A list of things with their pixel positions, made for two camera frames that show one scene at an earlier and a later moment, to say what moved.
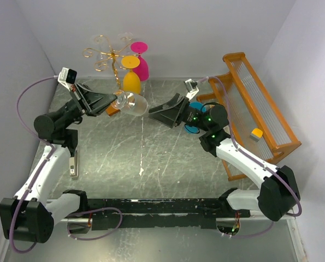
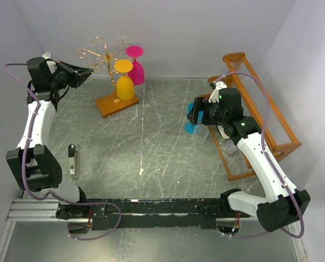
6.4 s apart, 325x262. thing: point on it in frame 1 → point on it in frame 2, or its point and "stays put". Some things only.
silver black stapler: x=74 y=165 stays put
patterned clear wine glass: x=135 y=105 → x=201 y=132
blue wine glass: x=190 y=129 stays put
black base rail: x=106 y=214 stays put
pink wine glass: x=139 y=47 → x=137 y=72
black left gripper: x=83 y=94 → x=77 y=79
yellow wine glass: x=131 y=79 → x=125 y=85
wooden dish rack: x=254 y=124 stays put
